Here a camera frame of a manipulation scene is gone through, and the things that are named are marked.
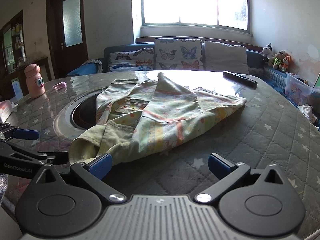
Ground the blue cloth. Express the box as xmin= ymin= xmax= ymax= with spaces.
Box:
xmin=66 ymin=63 xmax=100 ymax=77

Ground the pink tissue box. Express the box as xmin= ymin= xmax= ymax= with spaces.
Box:
xmin=0 ymin=99 xmax=18 ymax=123

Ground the upright butterfly print cushion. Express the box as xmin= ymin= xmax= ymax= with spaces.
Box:
xmin=153 ymin=38 xmax=204 ymax=71

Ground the black remote control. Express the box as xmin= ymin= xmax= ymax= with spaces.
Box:
xmin=222 ymin=71 xmax=258 ymax=87

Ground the grey crumpled garment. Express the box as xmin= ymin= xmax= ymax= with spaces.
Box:
xmin=85 ymin=58 xmax=104 ymax=74

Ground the brown plush toy green vest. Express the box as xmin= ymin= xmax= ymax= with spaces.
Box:
xmin=273 ymin=50 xmax=286 ymax=71

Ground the wooden side table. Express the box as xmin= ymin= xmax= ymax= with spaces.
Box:
xmin=37 ymin=57 xmax=52 ymax=81

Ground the wooden display cabinet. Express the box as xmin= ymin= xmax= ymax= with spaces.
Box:
xmin=0 ymin=9 xmax=27 ymax=76

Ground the green patterned garment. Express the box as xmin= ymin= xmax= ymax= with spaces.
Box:
xmin=69 ymin=72 xmax=247 ymax=167

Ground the plain beige cushion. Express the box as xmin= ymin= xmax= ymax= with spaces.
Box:
xmin=203 ymin=40 xmax=250 ymax=75

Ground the person's left forearm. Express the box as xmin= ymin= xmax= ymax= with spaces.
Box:
xmin=0 ymin=174 xmax=8 ymax=206

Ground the dark blue sofa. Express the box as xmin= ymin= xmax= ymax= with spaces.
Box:
xmin=66 ymin=42 xmax=320 ymax=131

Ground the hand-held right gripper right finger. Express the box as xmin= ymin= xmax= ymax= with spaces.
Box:
xmin=194 ymin=152 xmax=292 ymax=204

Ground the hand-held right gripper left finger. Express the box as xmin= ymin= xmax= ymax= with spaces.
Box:
xmin=30 ymin=152 xmax=127 ymax=204

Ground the flat butterfly print cushion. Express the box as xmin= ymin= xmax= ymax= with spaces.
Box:
xmin=107 ymin=48 xmax=155 ymax=73

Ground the pink cartoon water bottle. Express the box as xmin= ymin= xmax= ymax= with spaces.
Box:
xmin=23 ymin=63 xmax=46 ymax=99

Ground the orange plush toy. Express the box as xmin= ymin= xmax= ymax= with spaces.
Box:
xmin=282 ymin=53 xmax=294 ymax=73

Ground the black and white plush toy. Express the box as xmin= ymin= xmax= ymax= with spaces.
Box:
xmin=261 ymin=43 xmax=274 ymax=64

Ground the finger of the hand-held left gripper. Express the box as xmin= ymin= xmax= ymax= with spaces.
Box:
xmin=0 ymin=140 xmax=69 ymax=166
xmin=0 ymin=123 xmax=40 ymax=141

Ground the white crumpled cloth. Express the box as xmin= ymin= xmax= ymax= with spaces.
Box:
xmin=298 ymin=104 xmax=320 ymax=125

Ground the large window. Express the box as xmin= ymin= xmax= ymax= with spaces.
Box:
xmin=139 ymin=0 xmax=251 ymax=34

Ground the dark wooden door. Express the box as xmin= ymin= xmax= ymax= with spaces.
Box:
xmin=46 ymin=0 xmax=89 ymax=81

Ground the clear plastic storage box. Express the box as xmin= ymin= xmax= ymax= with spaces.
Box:
xmin=284 ymin=72 xmax=320 ymax=107

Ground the round built-in cooktop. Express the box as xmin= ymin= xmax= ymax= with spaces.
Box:
xmin=53 ymin=90 xmax=111 ymax=141

